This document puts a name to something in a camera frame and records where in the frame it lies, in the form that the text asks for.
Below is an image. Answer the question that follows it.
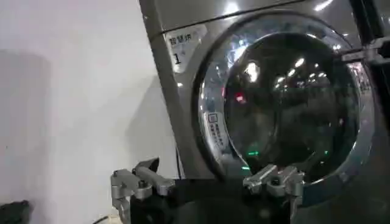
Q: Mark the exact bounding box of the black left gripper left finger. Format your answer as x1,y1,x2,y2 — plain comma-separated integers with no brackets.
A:
110,157,176,224

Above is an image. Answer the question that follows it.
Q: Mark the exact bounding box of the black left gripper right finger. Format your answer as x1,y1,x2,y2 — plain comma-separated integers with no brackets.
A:
243,164,305,224

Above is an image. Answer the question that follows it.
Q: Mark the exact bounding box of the round glass dryer door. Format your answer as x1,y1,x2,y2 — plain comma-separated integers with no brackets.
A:
191,10,376,208

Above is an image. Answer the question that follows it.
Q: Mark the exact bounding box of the grey dryer with number label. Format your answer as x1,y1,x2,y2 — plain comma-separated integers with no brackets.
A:
138,0,390,224

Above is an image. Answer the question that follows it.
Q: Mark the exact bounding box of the black object on floor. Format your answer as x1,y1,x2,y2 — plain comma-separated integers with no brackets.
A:
0,199,31,224

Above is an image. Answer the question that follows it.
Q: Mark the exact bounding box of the black cable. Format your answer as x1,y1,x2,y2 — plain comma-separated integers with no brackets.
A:
174,147,185,180

